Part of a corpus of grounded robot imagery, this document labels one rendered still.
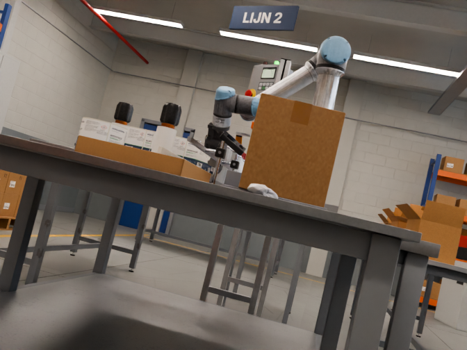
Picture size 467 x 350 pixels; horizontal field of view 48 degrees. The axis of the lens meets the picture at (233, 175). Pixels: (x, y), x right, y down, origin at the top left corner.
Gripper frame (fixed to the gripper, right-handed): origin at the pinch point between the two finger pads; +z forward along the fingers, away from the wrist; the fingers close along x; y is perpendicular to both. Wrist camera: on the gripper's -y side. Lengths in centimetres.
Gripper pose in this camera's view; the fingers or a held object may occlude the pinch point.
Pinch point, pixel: (219, 171)
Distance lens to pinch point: 220.3
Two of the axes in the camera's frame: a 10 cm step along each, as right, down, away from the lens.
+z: -1.3, 9.0, 4.3
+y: -9.6, -2.2, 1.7
